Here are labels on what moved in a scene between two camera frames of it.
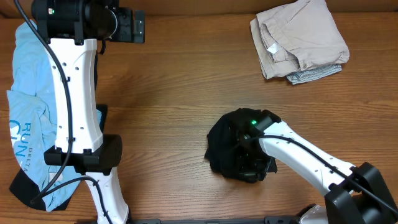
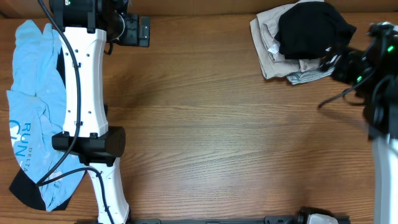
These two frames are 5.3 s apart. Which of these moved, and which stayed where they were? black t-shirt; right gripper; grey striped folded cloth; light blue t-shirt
Moved: black t-shirt; right gripper
Stayed: light blue t-shirt; grey striped folded cloth
